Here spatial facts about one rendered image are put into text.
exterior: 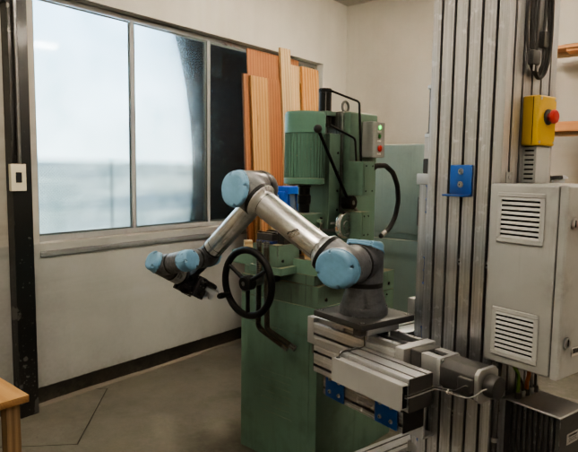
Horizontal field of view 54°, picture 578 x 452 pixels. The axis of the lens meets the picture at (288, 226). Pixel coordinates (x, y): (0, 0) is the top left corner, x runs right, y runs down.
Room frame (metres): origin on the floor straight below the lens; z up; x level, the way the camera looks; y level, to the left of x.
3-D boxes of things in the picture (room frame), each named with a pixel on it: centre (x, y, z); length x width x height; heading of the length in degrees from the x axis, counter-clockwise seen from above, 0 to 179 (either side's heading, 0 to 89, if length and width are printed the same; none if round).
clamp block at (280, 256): (2.30, 0.05, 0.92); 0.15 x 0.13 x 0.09; 48
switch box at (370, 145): (2.60, -0.38, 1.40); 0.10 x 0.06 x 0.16; 138
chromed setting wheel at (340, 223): (2.47, -0.25, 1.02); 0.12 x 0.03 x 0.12; 138
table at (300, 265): (2.36, -0.01, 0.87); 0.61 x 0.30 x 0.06; 48
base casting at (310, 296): (2.54, -0.15, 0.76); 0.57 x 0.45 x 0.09; 138
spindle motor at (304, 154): (2.45, -0.07, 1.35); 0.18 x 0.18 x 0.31
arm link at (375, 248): (1.72, -0.23, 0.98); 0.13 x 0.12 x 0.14; 147
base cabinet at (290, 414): (2.54, -0.14, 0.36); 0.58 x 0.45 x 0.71; 138
